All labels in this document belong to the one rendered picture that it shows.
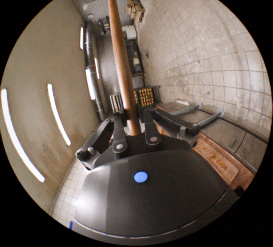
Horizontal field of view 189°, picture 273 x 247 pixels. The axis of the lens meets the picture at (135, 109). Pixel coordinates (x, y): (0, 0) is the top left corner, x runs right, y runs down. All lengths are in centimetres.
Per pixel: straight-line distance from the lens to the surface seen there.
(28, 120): 151
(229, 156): 80
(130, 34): 516
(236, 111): 127
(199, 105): 162
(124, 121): 16
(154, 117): 15
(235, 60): 123
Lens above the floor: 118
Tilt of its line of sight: 3 degrees down
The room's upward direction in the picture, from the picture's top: 103 degrees counter-clockwise
